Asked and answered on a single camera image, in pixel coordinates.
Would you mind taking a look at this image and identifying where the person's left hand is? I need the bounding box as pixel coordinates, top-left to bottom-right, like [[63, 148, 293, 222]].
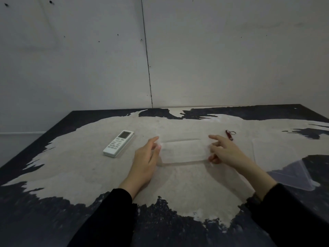
[[119, 136, 162, 199]]

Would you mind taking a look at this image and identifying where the person's right hand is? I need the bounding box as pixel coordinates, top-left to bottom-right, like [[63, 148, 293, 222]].
[[208, 134, 257, 176]]

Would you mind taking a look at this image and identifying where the clear plastic container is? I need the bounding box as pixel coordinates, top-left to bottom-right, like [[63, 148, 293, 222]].
[[156, 139, 214, 167]]

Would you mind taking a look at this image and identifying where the person's left forearm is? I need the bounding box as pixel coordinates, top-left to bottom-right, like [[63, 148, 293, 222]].
[[67, 175, 155, 247]]

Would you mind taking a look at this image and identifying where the person's right forearm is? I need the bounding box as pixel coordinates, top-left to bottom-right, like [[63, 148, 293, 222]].
[[238, 163, 329, 247]]

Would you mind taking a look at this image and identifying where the white remote control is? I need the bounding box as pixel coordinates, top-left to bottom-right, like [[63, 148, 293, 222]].
[[103, 130, 135, 158]]

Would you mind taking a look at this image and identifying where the clear plastic lid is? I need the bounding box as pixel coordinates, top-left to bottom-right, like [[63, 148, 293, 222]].
[[251, 137, 320, 191]]

